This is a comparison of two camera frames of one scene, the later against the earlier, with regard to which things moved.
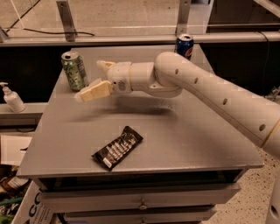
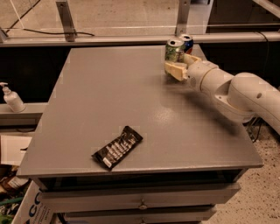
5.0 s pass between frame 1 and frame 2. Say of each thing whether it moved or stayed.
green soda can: moved
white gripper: moved
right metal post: stayed
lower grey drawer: stayed
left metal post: stayed
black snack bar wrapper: stayed
